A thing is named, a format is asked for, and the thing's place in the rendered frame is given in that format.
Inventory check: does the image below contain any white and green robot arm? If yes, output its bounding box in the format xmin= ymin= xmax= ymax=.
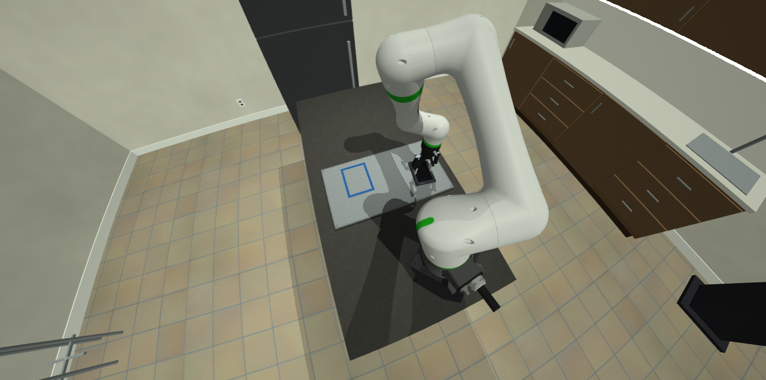
xmin=376 ymin=14 xmax=549 ymax=312

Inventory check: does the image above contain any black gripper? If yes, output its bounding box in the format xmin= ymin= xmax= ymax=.
xmin=412 ymin=150 xmax=440 ymax=175

